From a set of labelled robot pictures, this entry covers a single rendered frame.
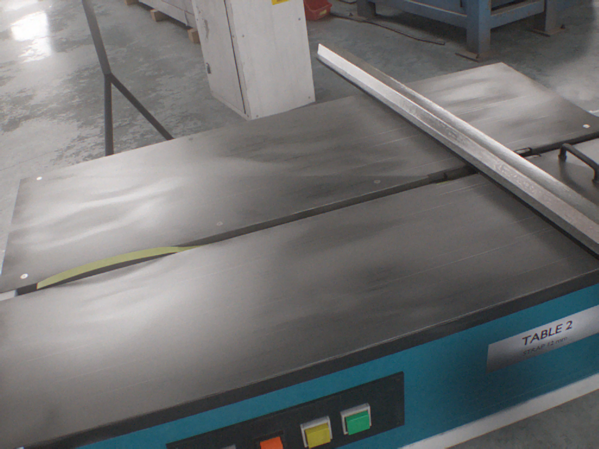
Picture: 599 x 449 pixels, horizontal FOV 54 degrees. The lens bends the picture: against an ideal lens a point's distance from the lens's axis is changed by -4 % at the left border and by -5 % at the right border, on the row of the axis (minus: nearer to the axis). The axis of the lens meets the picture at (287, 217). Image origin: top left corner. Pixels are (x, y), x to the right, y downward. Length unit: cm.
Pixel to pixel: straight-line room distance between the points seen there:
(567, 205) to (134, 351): 51
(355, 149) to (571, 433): 85
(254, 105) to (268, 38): 30
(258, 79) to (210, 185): 189
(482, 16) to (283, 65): 110
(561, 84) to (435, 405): 247
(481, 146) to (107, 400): 57
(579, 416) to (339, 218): 90
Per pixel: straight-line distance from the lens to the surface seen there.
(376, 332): 61
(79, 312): 73
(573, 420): 150
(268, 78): 277
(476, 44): 334
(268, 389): 60
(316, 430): 65
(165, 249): 77
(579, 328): 76
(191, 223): 81
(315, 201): 80
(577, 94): 296
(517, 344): 71
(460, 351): 67
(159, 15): 491
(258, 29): 269
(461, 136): 89
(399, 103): 103
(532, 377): 78
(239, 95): 282
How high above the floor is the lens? 117
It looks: 34 degrees down
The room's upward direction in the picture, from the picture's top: 9 degrees counter-clockwise
